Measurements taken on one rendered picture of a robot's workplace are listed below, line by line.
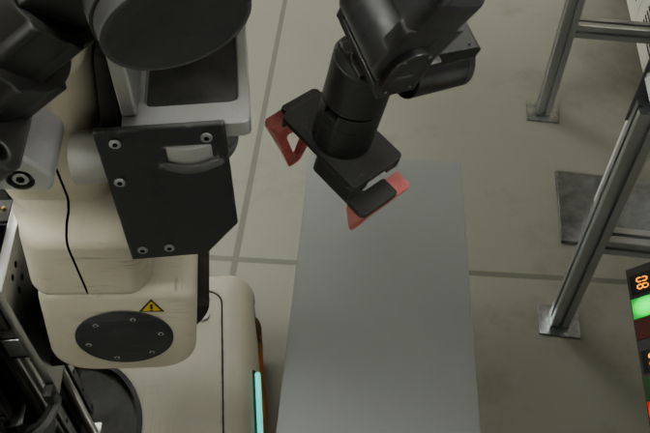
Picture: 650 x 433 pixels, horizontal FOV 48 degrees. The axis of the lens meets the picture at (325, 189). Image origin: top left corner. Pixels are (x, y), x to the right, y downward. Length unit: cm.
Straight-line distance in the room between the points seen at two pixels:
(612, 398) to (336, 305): 85
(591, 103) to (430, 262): 134
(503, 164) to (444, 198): 94
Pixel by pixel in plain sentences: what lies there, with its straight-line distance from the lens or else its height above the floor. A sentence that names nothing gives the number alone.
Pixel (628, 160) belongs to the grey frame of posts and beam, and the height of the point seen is 54.
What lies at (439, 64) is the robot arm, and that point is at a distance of 64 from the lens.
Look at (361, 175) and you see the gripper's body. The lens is 67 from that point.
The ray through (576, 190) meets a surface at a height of 1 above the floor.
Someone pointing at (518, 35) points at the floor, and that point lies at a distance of 252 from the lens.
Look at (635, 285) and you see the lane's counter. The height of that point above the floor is 65.
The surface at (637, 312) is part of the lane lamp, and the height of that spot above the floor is 65.
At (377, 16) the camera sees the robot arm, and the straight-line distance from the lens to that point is 55.
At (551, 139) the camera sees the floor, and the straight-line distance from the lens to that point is 216.
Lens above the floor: 143
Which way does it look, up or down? 48 degrees down
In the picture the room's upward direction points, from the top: straight up
